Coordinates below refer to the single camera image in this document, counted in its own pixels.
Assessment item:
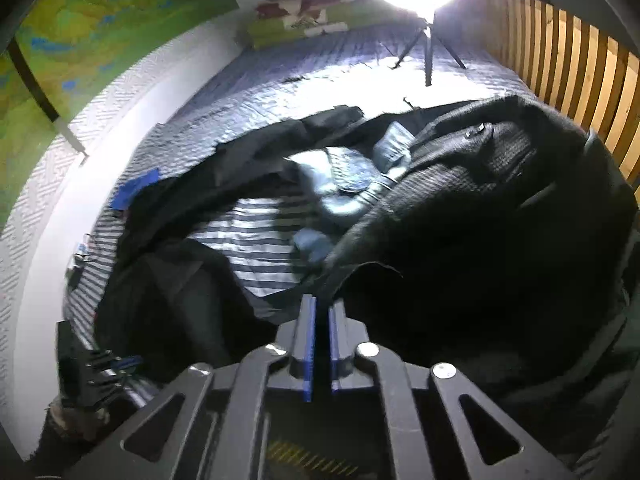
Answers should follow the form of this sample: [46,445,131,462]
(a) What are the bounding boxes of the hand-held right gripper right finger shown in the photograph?
[328,300,576,480]

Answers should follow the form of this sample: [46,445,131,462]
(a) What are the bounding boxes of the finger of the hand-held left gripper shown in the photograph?
[89,367,132,391]
[86,349,144,368]

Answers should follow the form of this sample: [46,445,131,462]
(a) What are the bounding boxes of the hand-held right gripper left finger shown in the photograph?
[65,296,317,480]

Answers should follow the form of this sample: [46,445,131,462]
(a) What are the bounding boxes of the black knit sweater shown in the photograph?
[265,95,636,396]

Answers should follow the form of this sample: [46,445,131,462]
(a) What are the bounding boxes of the person's left forearm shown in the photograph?
[45,397,112,443]

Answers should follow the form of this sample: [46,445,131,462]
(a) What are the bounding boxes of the light blue jeans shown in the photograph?
[282,122,416,268]

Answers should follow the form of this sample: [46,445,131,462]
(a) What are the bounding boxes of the blue tape patch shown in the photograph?
[110,167,162,211]

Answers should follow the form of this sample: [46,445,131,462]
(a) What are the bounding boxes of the striped bedspread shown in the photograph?
[62,27,536,361]

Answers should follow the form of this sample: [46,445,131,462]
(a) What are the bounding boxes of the black light tripod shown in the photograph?
[392,15,468,88]

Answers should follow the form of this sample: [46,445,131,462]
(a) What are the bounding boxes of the green patterned pillow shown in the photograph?
[242,2,381,51]

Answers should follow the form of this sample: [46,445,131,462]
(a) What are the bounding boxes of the wooden slat headboard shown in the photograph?
[480,0,640,191]

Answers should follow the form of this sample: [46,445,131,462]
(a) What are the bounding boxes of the green wall painting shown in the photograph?
[0,0,241,226]

